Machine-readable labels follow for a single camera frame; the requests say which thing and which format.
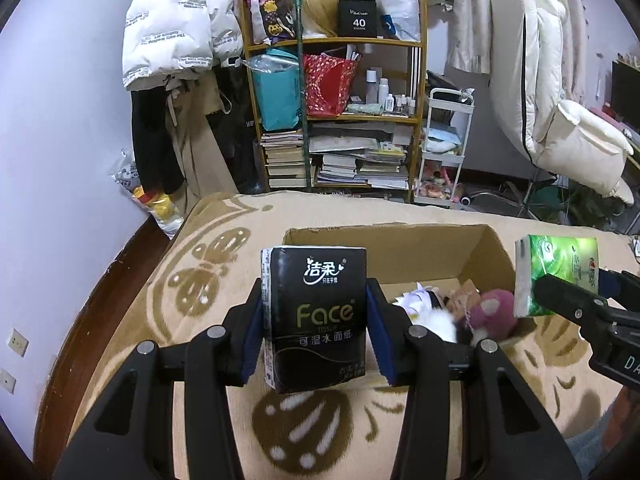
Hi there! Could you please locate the teal bag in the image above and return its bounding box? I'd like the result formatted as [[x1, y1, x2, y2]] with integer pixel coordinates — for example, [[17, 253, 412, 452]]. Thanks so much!
[[250, 49, 300, 131]]

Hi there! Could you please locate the stack of books left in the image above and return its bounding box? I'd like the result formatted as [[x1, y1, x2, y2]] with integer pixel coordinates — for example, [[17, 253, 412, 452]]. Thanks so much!
[[259, 129, 307, 188]]

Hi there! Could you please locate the white rolling cart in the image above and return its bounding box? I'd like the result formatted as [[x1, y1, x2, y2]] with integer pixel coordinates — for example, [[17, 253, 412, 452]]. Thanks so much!
[[413, 88, 475, 208]]

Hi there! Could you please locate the green tissue pack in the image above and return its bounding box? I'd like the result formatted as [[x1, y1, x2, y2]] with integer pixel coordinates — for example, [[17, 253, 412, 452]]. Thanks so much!
[[513, 234, 599, 318]]

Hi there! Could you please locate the beige trench coat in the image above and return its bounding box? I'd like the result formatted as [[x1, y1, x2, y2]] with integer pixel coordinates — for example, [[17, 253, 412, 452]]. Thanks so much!
[[166, 72, 238, 217]]

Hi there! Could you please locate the black Face tissue pack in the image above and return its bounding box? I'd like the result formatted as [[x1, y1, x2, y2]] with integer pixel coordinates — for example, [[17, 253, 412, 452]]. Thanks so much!
[[260, 245, 368, 393]]

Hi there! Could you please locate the cosmetic bottles group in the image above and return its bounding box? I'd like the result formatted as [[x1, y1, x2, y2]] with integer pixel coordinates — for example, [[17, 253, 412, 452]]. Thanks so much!
[[364, 68, 416, 117]]

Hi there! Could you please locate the cream recliner chair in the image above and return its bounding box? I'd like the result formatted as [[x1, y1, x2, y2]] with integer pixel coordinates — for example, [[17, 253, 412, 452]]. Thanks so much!
[[489, 0, 634, 206]]

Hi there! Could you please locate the open cardboard box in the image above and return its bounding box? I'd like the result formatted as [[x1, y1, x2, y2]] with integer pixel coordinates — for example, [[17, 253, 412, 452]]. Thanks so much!
[[280, 224, 515, 302]]

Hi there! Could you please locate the pile of books and papers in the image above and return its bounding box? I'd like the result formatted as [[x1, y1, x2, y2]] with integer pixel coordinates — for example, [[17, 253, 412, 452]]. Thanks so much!
[[309, 122, 413, 191]]

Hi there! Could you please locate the white-haired purple doll plush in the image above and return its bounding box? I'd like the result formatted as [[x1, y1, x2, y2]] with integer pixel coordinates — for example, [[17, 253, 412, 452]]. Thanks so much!
[[393, 283, 442, 321]]

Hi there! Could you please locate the wall power outlet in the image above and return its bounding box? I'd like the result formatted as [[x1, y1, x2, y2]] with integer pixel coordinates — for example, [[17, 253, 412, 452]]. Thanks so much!
[[8, 330, 29, 358]]

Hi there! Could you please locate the black and white plush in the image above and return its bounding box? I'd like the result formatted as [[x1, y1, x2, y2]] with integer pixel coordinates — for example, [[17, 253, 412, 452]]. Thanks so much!
[[412, 308, 472, 344]]

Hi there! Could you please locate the wooden bookshelf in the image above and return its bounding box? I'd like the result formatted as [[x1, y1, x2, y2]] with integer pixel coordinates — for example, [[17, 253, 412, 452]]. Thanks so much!
[[240, 0, 426, 200]]

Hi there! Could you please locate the dark monitor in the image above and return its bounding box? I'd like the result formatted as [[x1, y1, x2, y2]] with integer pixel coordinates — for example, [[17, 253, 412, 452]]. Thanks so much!
[[610, 61, 640, 131]]

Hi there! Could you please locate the red patterned bag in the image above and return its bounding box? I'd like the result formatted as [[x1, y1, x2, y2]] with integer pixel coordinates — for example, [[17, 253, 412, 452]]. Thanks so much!
[[304, 53, 358, 118]]

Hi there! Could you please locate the black box marked 40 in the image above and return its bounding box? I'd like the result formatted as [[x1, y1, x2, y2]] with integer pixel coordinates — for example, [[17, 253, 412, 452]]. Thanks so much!
[[337, 0, 378, 38]]

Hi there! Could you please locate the plastic bag on floor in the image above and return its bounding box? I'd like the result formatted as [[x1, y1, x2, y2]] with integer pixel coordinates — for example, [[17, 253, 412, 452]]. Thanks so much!
[[111, 150, 183, 240]]

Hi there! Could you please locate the black hanging garment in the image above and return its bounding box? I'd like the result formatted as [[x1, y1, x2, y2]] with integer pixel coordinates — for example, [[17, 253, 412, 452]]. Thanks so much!
[[130, 87, 184, 195]]

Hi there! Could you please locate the pink bear plush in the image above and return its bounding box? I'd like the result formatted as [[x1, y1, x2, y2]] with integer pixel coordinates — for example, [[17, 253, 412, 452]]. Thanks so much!
[[468, 289, 518, 344]]

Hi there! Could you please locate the white puffer jacket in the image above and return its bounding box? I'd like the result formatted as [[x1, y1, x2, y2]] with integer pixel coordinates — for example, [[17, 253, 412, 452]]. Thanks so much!
[[122, 0, 243, 92]]

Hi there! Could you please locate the blonde wig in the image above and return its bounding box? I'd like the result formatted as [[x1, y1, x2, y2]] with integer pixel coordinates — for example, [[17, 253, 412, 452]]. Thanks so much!
[[302, 0, 340, 37]]

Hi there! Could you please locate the colourful cartoon bag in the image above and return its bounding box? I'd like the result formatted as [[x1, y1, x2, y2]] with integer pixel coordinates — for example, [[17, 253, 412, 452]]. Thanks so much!
[[245, 0, 296, 44]]

